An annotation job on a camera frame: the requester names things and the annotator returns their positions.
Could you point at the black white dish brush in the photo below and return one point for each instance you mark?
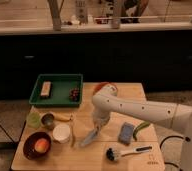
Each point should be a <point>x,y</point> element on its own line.
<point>114,154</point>

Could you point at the wooden block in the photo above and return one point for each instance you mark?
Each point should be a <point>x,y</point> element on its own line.
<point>45,90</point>

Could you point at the white round container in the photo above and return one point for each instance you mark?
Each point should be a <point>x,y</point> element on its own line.
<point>61,133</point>

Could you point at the green plastic tray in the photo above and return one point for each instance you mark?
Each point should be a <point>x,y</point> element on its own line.
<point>61,85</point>

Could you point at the dark red bowl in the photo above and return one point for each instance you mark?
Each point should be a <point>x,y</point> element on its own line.
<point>28,148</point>

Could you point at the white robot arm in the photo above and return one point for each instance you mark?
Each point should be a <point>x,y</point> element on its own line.
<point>174,116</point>

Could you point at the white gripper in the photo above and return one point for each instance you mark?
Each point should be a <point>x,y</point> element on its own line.
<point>100,119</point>

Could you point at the light green cup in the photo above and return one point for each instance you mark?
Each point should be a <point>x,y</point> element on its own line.
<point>33,120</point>

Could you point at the dark red grape bunch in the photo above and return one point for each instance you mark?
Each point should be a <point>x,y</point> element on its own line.
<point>74,94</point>

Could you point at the light blue towel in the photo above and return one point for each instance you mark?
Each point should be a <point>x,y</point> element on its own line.
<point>88,139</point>

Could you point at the blue sponge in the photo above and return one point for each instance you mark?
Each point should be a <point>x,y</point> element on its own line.
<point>126,133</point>

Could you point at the small metal cup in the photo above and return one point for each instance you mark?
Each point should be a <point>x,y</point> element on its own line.
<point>48,121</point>

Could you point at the orange bowl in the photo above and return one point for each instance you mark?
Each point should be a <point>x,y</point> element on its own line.
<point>99,86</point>

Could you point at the orange peach fruit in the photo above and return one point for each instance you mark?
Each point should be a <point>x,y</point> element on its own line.
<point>41,145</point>

